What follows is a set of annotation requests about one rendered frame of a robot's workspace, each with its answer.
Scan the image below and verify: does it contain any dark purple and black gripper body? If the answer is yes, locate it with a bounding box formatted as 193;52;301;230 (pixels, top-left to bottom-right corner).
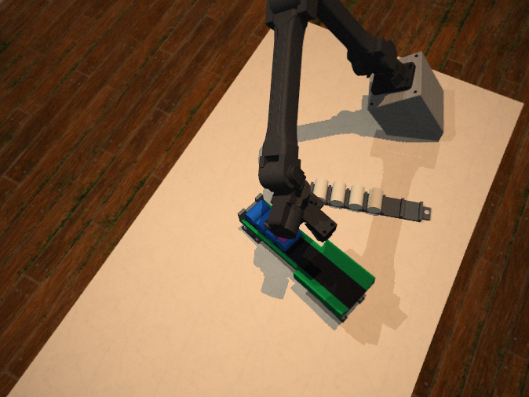
264;191;324;231

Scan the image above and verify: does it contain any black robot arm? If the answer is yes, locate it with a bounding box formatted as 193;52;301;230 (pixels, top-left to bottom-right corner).
258;0;416;242

